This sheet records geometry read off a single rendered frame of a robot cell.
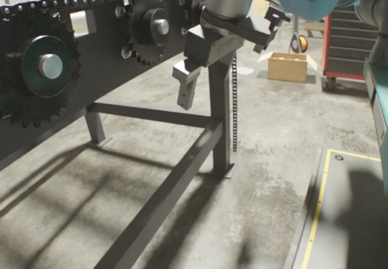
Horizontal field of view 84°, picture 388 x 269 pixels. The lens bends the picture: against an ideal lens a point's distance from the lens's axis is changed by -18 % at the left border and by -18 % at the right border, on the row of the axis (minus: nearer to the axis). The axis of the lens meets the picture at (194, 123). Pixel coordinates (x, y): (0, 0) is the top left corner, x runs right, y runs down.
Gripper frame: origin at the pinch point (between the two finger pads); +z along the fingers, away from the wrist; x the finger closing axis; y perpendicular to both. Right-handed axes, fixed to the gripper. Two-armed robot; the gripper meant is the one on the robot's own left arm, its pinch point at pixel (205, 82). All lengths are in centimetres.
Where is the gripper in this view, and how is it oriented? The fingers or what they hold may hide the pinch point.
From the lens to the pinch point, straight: 52.4
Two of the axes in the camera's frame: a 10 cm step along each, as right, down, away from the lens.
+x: -5.9, 5.3, -6.1
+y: -7.9, -5.4, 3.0
